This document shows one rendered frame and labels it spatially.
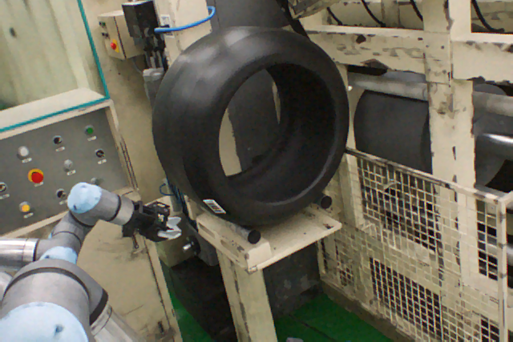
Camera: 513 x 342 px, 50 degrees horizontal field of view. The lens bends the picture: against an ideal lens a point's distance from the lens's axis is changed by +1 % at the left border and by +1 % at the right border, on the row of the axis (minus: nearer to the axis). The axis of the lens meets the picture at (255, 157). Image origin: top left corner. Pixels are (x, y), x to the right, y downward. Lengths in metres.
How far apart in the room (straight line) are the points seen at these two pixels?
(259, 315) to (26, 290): 1.61
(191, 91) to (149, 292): 1.16
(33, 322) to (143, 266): 1.63
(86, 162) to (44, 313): 1.47
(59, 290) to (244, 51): 0.91
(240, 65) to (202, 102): 0.15
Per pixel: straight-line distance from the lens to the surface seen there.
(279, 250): 1.76
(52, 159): 2.14
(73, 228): 1.42
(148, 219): 1.49
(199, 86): 1.46
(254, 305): 2.27
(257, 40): 1.53
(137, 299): 2.40
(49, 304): 0.75
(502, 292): 1.69
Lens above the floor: 1.73
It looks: 22 degrees down
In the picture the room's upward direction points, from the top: 11 degrees counter-clockwise
